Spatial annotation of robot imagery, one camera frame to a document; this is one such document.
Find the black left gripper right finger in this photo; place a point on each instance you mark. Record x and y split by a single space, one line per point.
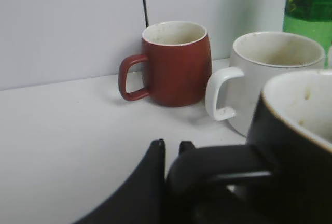
186 146

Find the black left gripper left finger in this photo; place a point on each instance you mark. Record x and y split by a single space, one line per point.
139 198

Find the black mug white interior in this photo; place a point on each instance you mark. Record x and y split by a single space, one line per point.
282 174

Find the white ceramic mug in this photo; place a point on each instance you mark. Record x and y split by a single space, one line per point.
232 93

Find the red-brown ceramic mug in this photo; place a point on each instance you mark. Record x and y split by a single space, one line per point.
177 64

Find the green soda bottle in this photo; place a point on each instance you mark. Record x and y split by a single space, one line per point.
310 18

